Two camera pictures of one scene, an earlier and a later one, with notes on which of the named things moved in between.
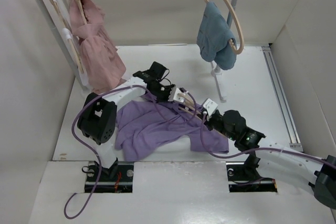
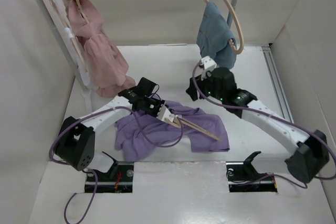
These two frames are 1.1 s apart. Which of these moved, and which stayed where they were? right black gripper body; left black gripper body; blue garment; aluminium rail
Moved: right black gripper body; left black gripper body
Stayed: aluminium rail; blue garment
